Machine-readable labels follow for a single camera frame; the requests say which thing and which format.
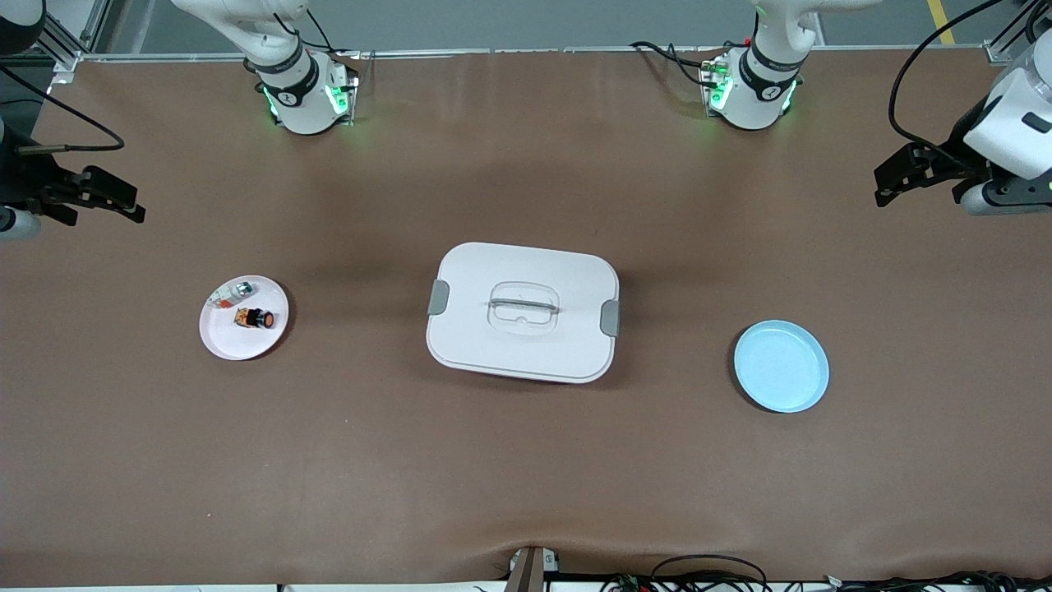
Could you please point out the black push button switch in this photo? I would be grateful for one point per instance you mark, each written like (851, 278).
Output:
(255, 318)

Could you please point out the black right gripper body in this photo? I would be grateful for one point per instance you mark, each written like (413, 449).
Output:
(26, 178)

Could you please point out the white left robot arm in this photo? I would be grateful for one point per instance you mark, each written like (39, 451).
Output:
(756, 82)

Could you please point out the aluminium frame strut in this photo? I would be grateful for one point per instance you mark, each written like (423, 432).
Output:
(998, 51)
(62, 45)

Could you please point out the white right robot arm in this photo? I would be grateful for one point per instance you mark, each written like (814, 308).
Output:
(296, 82)

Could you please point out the white lidded storage box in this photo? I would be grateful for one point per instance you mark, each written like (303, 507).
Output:
(526, 345)

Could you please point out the grey metal table bracket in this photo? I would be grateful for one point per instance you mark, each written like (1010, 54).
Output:
(530, 571)

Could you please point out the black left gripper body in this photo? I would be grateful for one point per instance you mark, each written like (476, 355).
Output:
(951, 161)

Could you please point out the pale pink round plate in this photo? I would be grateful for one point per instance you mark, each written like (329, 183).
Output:
(238, 344)

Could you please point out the light blue round plate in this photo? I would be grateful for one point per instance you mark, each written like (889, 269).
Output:
(781, 366)

